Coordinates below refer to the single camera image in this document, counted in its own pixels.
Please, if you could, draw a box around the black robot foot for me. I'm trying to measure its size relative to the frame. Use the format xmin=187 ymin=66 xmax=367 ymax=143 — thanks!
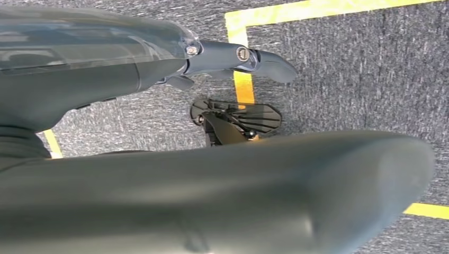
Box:
xmin=190 ymin=98 xmax=282 ymax=147

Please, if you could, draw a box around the yellow floor tape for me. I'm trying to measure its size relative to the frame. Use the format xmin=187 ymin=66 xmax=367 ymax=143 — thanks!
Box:
xmin=42 ymin=0 xmax=449 ymax=221

